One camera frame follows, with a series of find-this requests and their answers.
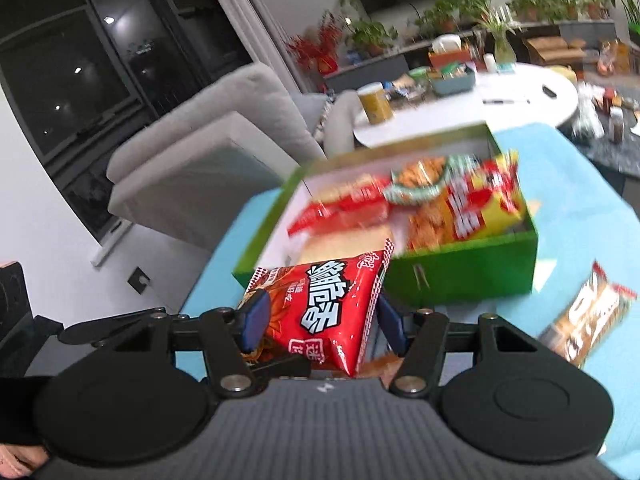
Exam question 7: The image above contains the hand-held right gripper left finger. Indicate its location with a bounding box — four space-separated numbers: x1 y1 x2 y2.
57 289 273 396

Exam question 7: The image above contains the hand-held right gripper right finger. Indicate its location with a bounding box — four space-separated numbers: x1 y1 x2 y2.
376 294 543 397

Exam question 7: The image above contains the red spicy snack packet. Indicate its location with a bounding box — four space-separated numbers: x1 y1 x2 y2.
240 237 396 378

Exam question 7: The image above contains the green cardboard box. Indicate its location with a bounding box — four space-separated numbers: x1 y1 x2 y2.
232 122 540 308

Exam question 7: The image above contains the red white-label snack packet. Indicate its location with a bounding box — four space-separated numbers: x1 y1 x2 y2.
287 192 393 236

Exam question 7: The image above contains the green peanut snack packet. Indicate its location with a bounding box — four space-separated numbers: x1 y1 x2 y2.
385 155 483 206

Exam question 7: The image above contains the yellow and red snack packet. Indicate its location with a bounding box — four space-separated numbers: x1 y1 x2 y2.
440 150 526 243

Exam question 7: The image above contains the brown snack packet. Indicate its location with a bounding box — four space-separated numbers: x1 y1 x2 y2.
537 260 638 368

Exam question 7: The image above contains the person's right hand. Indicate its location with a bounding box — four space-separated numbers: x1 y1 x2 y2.
0 442 48 476

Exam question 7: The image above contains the grey floor socket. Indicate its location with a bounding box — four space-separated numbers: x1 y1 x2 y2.
127 266 151 295

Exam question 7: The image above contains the grey armchair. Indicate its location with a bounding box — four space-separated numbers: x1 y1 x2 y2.
106 62 326 251

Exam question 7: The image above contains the grey cushion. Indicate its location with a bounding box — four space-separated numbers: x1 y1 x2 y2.
320 91 363 156

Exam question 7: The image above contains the blue table cover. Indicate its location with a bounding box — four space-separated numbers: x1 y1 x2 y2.
180 125 640 471

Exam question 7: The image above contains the yellow can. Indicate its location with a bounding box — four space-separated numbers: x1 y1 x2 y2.
356 82 394 125

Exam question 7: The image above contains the blue tray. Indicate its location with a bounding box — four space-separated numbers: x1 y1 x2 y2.
429 66 476 96

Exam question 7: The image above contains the grey television cabinet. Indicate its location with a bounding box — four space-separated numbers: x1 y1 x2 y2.
322 17 616 93

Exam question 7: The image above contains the white oval table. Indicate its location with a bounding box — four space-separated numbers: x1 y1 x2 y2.
352 62 580 151

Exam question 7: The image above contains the orange tissue box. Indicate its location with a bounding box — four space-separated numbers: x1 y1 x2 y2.
428 34 471 71

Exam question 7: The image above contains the red berry plant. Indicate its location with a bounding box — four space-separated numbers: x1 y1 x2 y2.
287 10 346 78

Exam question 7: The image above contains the dark marble round table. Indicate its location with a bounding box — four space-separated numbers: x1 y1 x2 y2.
560 72 640 178

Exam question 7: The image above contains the small potted green plant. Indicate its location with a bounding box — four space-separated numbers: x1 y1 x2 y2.
345 17 398 58

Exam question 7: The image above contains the white curtain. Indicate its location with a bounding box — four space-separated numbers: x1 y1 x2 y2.
197 0 321 93

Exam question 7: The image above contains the glass vase with plant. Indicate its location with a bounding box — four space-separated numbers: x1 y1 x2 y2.
472 7 521 63

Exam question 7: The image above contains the brown jar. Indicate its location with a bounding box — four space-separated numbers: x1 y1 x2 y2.
608 106 626 142

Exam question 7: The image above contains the open cardboard box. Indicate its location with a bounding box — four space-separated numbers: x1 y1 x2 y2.
522 35 586 66

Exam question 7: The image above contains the bushy potted green plant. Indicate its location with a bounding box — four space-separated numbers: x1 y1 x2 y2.
415 0 496 33

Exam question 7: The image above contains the dark glass sliding door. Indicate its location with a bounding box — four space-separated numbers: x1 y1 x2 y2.
0 0 251 251

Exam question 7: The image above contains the row of potted plants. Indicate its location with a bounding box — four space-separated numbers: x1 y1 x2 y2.
510 0 583 23

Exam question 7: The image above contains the potted plant in terracotta pot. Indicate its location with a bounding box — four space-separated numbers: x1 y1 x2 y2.
582 0 618 21

